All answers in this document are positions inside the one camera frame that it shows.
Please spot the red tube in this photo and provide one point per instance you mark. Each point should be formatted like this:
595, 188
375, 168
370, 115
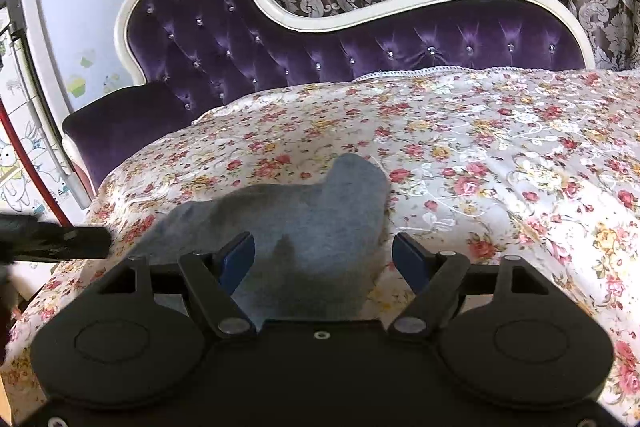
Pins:
30, 167

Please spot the purple tufted sofa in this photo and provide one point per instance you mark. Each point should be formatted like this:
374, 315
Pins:
210, 52

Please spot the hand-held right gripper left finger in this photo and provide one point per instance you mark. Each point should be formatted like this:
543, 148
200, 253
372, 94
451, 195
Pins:
236, 264

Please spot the grey argyle knit sweater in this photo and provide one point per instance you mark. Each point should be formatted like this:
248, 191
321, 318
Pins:
310, 227

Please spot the bunny wall sticker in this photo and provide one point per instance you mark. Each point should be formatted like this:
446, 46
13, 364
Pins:
14, 172

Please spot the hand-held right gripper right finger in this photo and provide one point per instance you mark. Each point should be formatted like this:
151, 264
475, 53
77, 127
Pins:
411, 259

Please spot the white cabinet with cupcake stickers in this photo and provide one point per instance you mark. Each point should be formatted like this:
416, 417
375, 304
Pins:
80, 7

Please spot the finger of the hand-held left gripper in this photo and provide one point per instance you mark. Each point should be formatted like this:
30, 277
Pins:
60, 239

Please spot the floral printed blanket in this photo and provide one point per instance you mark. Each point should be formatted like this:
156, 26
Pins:
500, 157

